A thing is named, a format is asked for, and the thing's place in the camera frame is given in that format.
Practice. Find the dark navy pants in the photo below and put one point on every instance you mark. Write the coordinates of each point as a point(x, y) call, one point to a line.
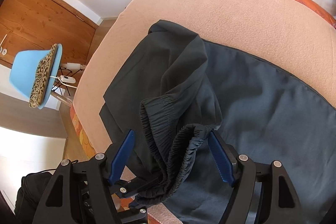
point(175, 88)

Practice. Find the light blue chair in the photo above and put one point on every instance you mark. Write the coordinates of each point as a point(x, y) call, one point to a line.
point(23, 71)

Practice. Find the wooden wardrobe door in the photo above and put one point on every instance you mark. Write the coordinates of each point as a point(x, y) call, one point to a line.
point(39, 24)

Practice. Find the white power cable adapter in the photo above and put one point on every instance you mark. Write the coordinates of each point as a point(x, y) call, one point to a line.
point(67, 73)

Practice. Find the leopard print chair cushion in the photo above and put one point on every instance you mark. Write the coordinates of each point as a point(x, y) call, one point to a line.
point(42, 76)

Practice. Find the pink bed blanket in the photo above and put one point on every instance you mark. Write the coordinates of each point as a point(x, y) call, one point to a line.
point(293, 42)

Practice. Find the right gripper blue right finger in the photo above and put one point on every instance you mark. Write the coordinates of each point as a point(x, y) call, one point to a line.
point(223, 157)

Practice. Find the black bag on floor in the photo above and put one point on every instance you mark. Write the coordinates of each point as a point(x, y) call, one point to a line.
point(29, 195)

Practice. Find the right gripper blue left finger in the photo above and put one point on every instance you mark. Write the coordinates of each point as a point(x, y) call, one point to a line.
point(120, 155)

